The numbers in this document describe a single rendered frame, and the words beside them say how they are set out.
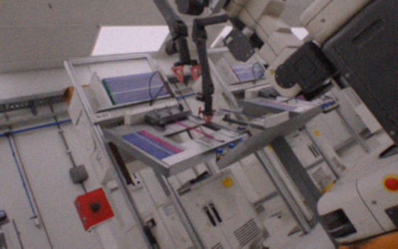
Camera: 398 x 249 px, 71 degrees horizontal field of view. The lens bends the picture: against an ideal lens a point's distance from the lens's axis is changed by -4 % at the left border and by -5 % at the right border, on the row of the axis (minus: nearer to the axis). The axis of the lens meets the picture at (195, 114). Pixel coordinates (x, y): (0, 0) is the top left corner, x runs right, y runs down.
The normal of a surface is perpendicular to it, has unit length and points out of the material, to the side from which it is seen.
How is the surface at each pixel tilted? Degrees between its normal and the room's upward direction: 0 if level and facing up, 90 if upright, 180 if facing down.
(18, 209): 90
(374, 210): 90
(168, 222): 90
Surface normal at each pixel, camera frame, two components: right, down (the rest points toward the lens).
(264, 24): -0.70, 0.17
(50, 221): 0.48, -0.53
